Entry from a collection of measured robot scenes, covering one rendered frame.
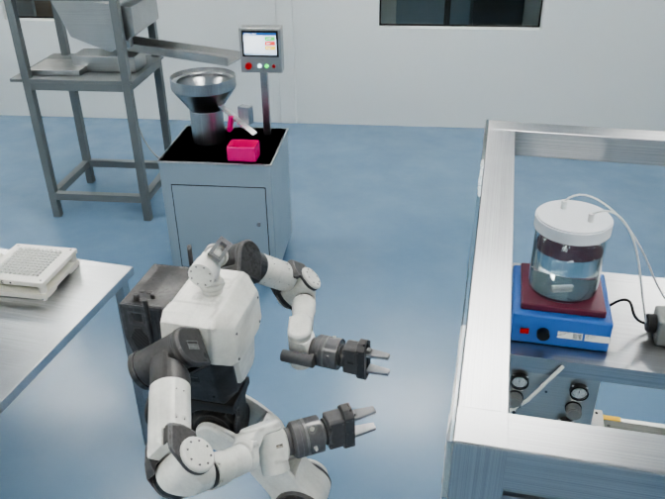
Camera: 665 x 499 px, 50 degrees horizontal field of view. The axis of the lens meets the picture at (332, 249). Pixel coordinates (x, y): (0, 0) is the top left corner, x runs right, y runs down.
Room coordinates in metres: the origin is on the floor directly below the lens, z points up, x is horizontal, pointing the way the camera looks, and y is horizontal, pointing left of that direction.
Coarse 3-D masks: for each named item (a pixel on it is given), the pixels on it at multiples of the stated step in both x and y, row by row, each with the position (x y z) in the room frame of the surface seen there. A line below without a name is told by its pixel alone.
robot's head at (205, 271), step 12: (204, 252) 1.52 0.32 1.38; (216, 252) 1.53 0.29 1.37; (192, 264) 1.46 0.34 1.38; (204, 264) 1.45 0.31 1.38; (216, 264) 1.48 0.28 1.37; (192, 276) 1.46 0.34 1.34; (204, 276) 1.45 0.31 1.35; (216, 276) 1.46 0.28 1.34; (204, 288) 1.48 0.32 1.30; (216, 288) 1.48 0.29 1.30
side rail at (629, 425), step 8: (608, 424) 1.40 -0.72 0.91; (616, 424) 1.39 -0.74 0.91; (624, 424) 1.39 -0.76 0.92; (632, 424) 1.38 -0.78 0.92; (640, 424) 1.38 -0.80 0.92; (648, 424) 1.38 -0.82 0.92; (656, 424) 1.38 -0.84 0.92; (640, 432) 1.38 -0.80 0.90; (648, 432) 1.37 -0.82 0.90; (656, 432) 1.37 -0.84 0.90; (664, 432) 1.36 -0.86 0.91
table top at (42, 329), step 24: (96, 264) 2.30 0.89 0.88; (72, 288) 2.14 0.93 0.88; (96, 288) 2.14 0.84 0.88; (120, 288) 2.18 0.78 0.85; (0, 312) 2.00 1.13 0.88; (24, 312) 1.99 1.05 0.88; (48, 312) 1.99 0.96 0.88; (72, 312) 1.99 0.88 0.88; (96, 312) 2.03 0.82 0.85; (0, 336) 1.86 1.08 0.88; (24, 336) 1.86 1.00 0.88; (48, 336) 1.86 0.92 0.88; (72, 336) 1.89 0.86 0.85; (0, 360) 1.73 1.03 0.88; (24, 360) 1.73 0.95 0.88; (48, 360) 1.76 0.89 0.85; (0, 384) 1.62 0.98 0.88; (24, 384) 1.64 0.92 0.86; (0, 408) 1.54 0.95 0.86
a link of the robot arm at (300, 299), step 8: (296, 288) 1.82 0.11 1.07; (304, 288) 1.82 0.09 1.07; (280, 296) 1.83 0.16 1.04; (288, 296) 1.82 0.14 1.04; (296, 296) 1.81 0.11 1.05; (304, 296) 1.79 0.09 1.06; (312, 296) 1.81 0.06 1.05; (288, 304) 1.82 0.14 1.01; (296, 304) 1.76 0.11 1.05; (304, 304) 1.76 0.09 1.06; (312, 304) 1.77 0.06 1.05; (296, 312) 1.72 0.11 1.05; (304, 312) 1.72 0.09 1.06; (312, 312) 1.74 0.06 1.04
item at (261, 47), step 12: (240, 36) 3.92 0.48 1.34; (252, 36) 3.90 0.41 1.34; (264, 36) 3.90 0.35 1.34; (276, 36) 3.89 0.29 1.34; (240, 48) 3.92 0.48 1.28; (252, 48) 3.90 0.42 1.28; (264, 48) 3.90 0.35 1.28; (276, 48) 3.89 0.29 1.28; (240, 60) 3.92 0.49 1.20; (252, 60) 3.91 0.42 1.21; (264, 60) 3.90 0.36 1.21; (276, 60) 3.89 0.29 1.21; (264, 72) 3.90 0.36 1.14; (276, 72) 3.90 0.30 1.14; (264, 84) 3.94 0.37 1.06; (264, 96) 3.94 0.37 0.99; (264, 108) 3.94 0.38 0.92; (264, 120) 3.94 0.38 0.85; (264, 132) 3.95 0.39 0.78
